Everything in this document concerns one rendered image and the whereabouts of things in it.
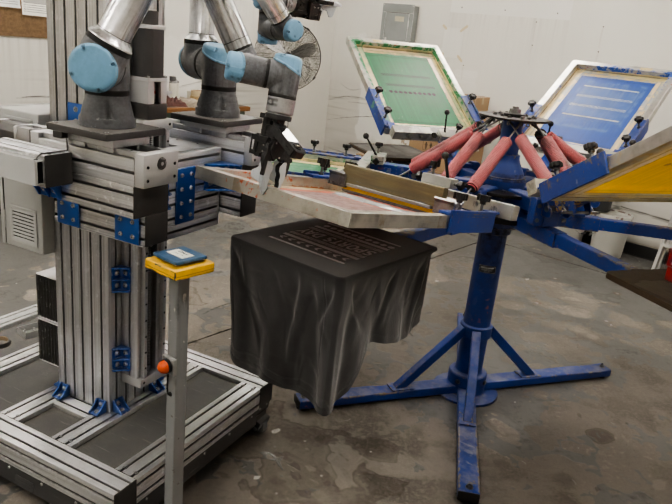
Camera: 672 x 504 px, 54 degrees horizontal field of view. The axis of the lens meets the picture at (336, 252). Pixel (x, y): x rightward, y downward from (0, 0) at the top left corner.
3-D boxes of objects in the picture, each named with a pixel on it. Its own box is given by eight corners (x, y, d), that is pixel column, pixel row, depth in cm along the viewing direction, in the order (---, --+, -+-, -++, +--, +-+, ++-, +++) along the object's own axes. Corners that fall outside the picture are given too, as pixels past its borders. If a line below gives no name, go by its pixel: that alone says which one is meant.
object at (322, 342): (326, 420, 187) (341, 279, 174) (221, 361, 213) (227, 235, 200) (333, 416, 189) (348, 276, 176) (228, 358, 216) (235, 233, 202)
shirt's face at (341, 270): (341, 279, 175) (341, 277, 175) (231, 236, 200) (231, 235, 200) (436, 248, 211) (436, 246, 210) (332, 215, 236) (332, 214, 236)
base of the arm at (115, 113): (65, 122, 179) (64, 85, 176) (108, 119, 192) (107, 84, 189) (106, 131, 173) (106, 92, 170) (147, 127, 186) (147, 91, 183)
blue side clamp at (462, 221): (448, 233, 196) (453, 210, 195) (434, 229, 199) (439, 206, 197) (491, 232, 219) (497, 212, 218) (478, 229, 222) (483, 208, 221)
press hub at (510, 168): (481, 421, 292) (541, 114, 250) (408, 387, 315) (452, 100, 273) (519, 392, 321) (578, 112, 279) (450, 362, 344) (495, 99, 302)
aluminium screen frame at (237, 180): (348, 228, 158) (351, 212, 158) (194, 177, 193) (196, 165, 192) (490, 228, 220) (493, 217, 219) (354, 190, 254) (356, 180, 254)
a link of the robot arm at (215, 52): (211, 87, 214) (213, 43, 210) (192, 82, 224) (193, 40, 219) (243, 88, 221) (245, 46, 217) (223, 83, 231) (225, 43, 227)
